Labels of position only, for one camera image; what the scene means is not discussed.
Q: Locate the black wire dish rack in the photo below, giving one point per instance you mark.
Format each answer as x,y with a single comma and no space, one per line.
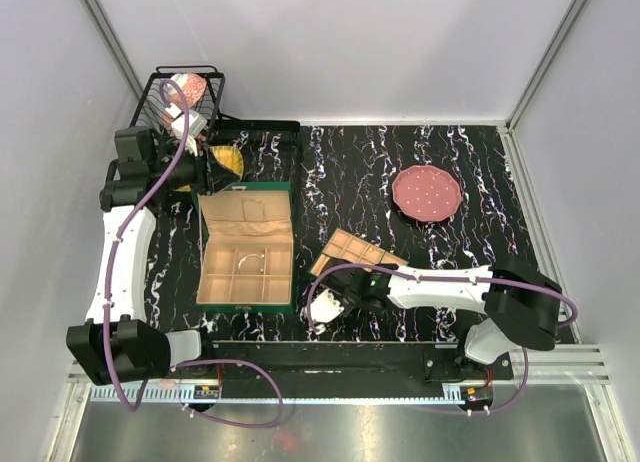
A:
271,149

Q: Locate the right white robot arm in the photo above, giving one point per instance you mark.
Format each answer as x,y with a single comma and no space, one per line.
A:
518,305

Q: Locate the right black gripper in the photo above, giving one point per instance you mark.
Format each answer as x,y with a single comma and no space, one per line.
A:
348,306

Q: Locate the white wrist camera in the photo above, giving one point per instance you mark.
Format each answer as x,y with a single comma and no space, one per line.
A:
185,122
323,309

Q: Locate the large green jewelry box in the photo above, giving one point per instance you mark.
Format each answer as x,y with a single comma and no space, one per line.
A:
247,259

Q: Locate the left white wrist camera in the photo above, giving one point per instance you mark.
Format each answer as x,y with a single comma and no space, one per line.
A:
185,122

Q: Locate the yellow woven tray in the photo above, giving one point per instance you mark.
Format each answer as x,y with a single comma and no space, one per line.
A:
241,167

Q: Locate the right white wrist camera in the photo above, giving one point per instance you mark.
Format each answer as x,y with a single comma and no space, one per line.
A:
323,309

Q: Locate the small green jewelry tray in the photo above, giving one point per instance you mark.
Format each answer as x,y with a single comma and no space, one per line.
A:
352,249

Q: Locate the pink patterned cup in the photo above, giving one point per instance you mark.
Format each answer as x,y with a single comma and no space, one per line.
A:
167,117

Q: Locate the pink polka dot plate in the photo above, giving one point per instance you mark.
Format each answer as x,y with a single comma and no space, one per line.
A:
426,193

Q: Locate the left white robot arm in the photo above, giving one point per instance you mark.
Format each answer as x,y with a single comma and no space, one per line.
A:
116,341

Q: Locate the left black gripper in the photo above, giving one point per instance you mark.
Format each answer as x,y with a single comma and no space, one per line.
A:
217,178

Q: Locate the pink patterned ceramic bowl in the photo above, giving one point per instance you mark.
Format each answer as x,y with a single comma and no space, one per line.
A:
192,85

